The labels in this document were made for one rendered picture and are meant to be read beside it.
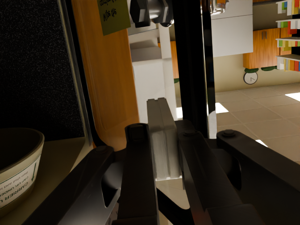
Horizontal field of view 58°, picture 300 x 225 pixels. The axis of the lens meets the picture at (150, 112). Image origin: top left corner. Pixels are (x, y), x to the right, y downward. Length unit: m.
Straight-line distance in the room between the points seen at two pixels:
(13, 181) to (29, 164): 0.02
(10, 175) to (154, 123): 0.17
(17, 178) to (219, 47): 5.02
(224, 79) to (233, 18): 1.37
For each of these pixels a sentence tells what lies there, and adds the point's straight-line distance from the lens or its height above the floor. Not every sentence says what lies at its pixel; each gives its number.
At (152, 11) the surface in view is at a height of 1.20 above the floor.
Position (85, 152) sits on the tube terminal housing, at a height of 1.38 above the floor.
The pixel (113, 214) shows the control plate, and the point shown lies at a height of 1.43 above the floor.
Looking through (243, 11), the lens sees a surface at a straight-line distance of 5.33.
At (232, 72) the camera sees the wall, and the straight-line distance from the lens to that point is 6.06.
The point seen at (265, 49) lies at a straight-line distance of 5.88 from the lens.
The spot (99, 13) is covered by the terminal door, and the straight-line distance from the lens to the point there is 0.32.
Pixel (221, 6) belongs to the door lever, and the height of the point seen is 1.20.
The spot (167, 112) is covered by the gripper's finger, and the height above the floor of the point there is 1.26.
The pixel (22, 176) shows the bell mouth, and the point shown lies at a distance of 0.30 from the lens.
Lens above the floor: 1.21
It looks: 17 degrees up
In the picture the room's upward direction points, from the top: 173 degrees clockwise
